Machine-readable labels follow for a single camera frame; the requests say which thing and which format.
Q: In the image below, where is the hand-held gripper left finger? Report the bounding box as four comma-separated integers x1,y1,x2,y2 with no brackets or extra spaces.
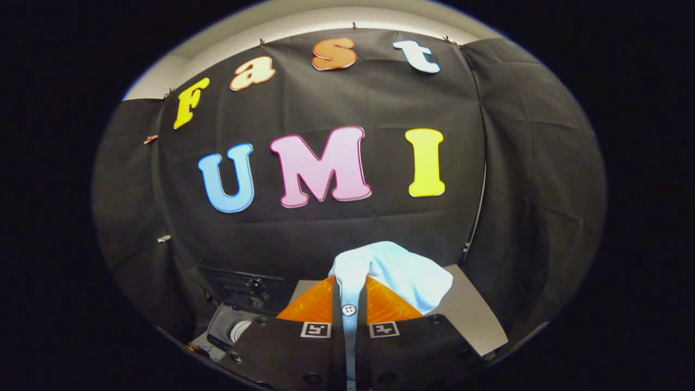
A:
227,275,348,391

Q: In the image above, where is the grey box appliance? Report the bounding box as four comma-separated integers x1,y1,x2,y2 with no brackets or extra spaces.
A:
288,264,509,357

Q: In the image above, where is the light blue shirt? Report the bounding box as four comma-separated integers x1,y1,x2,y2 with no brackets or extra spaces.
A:
328,241,454,391

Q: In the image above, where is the black backdrop cloth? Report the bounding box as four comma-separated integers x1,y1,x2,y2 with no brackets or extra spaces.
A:
91,27,608,348

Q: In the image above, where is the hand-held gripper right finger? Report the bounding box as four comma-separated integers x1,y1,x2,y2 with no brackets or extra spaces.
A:
355,275,485,391

